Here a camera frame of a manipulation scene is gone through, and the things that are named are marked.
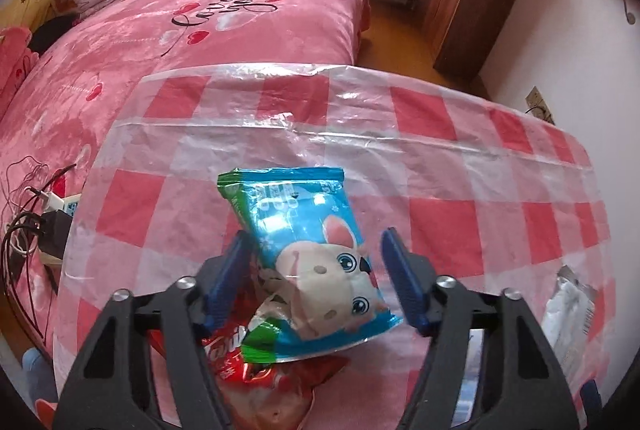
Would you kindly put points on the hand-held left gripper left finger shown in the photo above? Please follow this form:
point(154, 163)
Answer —
point(227, 282)

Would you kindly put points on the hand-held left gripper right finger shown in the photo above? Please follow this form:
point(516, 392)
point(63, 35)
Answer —
point(406, 285)

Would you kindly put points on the blue green rabbit snack bag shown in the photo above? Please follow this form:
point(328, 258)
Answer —
point(300, 230)

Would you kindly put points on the red snack bag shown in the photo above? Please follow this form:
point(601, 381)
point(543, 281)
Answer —
point(272, 390)

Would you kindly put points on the pink checked tablecloth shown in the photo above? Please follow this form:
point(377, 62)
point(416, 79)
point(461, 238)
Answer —
point(450, 220)

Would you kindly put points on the clear plastic sheet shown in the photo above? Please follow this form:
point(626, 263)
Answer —
point(425, 150)

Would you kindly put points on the white snack wrapper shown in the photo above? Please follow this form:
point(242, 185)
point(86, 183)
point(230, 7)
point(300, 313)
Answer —
point(567, 325)

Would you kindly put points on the white blue power strip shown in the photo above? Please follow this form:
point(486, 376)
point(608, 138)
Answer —
point(70, 205)

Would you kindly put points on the black power adapter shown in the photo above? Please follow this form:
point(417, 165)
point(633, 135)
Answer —
point(56, 232)

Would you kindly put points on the person's blue jeans leg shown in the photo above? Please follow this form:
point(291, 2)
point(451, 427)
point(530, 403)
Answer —
point(37, 375)

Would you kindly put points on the orange slipper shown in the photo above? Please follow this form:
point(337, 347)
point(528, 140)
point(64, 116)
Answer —
point(46, 412)

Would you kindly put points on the pink heart print bed blanket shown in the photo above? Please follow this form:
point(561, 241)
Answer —
point(225, 25)

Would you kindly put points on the brown wooden cabinet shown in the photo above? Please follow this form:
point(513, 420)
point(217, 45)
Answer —
point(470, 5)

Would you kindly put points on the dark cloth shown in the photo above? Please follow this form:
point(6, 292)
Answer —
point(52, 35)

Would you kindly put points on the folded pink blanket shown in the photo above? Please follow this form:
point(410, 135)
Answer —
point(15, 65)

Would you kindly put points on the wall socket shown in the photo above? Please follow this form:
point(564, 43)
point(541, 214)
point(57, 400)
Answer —
point(540, 105)

